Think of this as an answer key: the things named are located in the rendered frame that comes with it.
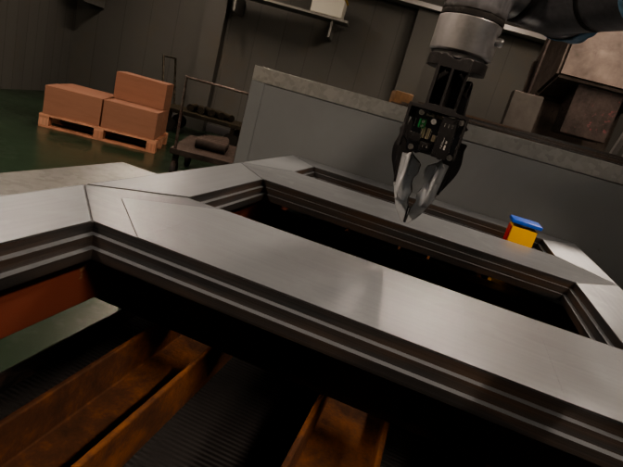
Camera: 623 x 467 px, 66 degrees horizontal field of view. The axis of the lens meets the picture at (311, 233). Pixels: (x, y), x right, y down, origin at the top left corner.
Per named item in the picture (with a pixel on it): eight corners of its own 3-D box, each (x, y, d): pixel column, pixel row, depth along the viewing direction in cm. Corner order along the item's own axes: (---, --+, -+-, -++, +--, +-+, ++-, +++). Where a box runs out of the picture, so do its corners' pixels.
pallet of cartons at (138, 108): (178, 147, 565) (189, 88, 546) (146, 156, 475) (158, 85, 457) (75, 118, 565) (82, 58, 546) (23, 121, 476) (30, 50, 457)
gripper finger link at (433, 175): (400, 228, 61) (424, 157, 58) (405, 220, 66) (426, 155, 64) (424, 236, 60) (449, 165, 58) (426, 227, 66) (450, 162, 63)
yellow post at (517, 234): (480, 307, 106) (513, 225, 101) (479, 299, 111) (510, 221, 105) (502, 314, 105) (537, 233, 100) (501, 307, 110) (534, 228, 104)
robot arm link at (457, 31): (440, 21, 61) (505, 37, 60) (428, 58, 63) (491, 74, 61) (438, 7, 54) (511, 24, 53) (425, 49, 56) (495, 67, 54)
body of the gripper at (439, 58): (391, 149, 58) (425, 44, 54) (400, 147, 66) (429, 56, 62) (454, 168, 56) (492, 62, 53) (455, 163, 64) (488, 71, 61)
